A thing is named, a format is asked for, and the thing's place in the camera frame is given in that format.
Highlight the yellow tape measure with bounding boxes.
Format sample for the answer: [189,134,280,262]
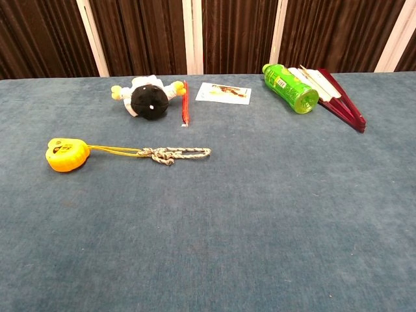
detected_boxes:
[45,137,91,173]

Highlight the green plastic bottle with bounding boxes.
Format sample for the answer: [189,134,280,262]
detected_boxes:
[262,63,320,115]

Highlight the black white plush toy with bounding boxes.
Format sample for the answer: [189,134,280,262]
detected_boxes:
[110,74,188,121]

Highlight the blue felt table cover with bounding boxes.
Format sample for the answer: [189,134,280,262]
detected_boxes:
[0,71,416,312]

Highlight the red white folding fan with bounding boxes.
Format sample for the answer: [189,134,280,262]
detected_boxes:
[287,64,367,134]

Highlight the dark brown curtain panel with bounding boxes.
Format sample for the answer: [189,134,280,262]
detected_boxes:
[89,0,189,77]
[0,0,99,81]
[278,0,406,73]
[201,0,280,75]
[394,31,416,73]

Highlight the red pen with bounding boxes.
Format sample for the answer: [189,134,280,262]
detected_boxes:
[180,80,190,128]

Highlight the white picture card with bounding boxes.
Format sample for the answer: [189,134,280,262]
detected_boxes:
[195,82,253,106]

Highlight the white frame post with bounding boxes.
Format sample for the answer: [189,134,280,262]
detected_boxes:
[181,0,204,75]
[76,0,111,78]
[269,0,289,66]
[374,0,416,73]

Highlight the braided string lanyard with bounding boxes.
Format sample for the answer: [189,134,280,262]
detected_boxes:
[87,144,212,166]

